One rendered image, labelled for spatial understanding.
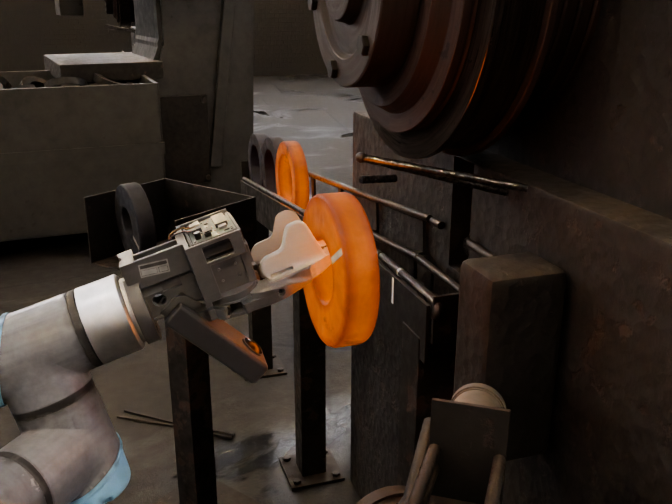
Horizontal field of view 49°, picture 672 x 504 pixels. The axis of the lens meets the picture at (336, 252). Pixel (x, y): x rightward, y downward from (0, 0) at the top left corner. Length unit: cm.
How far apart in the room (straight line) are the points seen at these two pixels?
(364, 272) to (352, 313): 4
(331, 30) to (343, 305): 47
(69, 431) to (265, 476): 118
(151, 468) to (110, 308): 127
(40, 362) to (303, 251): 25
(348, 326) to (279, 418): 139
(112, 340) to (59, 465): 11
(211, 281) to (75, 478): 21
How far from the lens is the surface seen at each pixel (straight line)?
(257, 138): 205
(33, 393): 71
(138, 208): 142
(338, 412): 210
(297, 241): 70
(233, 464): 191
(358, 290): 68
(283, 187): 180
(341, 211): 70
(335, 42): 103
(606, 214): 82
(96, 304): 69
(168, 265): 69
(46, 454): 70
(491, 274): 83
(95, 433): 73
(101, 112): 332
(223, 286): 70
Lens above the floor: 108
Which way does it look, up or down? 19 degrees down
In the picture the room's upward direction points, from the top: straight up
